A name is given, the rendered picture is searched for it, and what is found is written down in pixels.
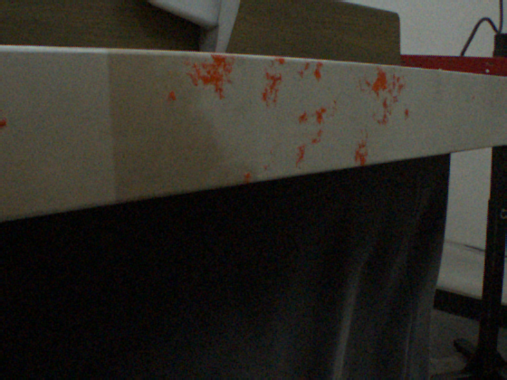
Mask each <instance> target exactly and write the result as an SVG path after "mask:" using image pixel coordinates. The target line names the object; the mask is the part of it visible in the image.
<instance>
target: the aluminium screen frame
mask: <svg viewBox="0 0 507 380"><path fill-rule="evenodd" d="M506 145H507V78H506V77H503V76H493V75H482V74H474V73H470V72H457V71H440V70H433V69H420V68H407V67H401V66H394V65H382V64H368V63H355V62H341V61H330V60H316V59H303V58H290V57H276V56H262V55H250V54H236V53H210V52H183V51H173V52H171V51H158V50H145V49H141V50H131V49H119V48H114V49H106V48H93V47H91V48H81V47H56V46H51V47H44V46H33V47H32V46H20V45H18V46H8V45H2V46H0V223H4V222H9V221H14V220H19V219H29V218H34V217H40V216H46V215H50V214H59V213H66V212H70V211H74V212H76V211H81V210H87V209H91V208H98V207H103V206H109V205H114V204H124V203H129V202H135V201H140V200H146V199H151V198H158V197H169V196H174V195H184V194H191V193H195V192H202V191H207V190H213V189H218V188H225V187H230V186H236V185H247V184H252V183H258V182H263V181H270V180H275V179H282V178H286V177H293V176H308V175H315V174H320V173H326V172H331V171H338V170H342V169H349V168H354V167H360V166H369V165H375V164H381V163H382V164H386V163H392V162H397V161H403V160H408V159H413V158H420V157H430V156H440V155H445V154H451V153H455V152H461V151H465V150H476V149H482V148H487V147H496V146H506Z"/></svg>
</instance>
